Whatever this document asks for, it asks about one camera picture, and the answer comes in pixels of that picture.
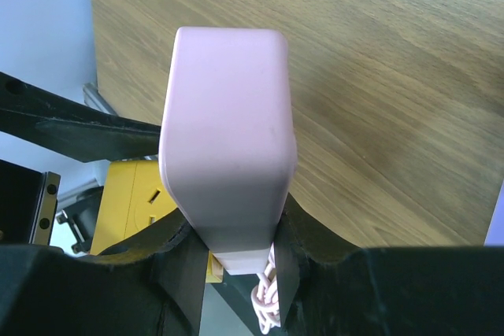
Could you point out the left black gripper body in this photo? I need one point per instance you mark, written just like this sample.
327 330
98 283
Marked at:
28 201

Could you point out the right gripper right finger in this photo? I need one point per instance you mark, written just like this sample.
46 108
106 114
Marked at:
329 286

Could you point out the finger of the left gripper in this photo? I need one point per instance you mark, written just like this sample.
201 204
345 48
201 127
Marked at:
46 119

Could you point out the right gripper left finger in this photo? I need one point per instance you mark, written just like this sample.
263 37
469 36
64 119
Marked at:
149 284

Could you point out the yellow cube plug adapter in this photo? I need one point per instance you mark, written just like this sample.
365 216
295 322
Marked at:
137 217

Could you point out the pink power strip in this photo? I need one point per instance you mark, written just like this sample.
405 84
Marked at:
227 152

